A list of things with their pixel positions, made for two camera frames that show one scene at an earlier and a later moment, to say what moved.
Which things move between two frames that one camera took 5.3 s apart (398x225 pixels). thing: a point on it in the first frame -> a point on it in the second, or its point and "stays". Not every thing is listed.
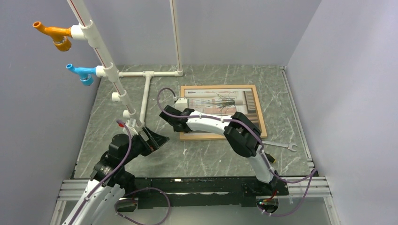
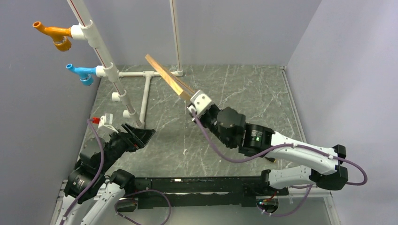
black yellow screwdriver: (270, 158) stays
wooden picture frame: (222, 101) -> (184, 89)
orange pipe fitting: (59, 35) stays
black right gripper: (175, 130) -> (202, 116)
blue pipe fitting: (86, 74) stays
